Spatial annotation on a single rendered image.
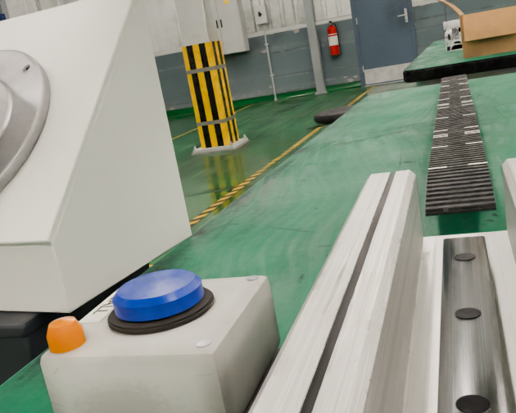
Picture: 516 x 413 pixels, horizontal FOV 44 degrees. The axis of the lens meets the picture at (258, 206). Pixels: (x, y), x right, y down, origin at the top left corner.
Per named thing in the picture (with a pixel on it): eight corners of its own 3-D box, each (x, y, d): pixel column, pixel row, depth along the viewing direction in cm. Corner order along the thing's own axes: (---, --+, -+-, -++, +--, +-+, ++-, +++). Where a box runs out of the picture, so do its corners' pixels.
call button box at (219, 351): (149, 383, 35) (124, 276, 34) (323, 382, 32) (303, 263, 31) (69, 483, 28) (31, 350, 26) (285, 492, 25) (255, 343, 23)
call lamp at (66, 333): (62, 337, 28) (56, 311, 28) (92, 335, 27) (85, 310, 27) (42, 353, 26) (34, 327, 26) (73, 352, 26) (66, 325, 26)
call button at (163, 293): (144, 306, 31) (135, 268, 31) (220, 302, 30) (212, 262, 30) (103, 345, 28) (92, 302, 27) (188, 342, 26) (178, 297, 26)
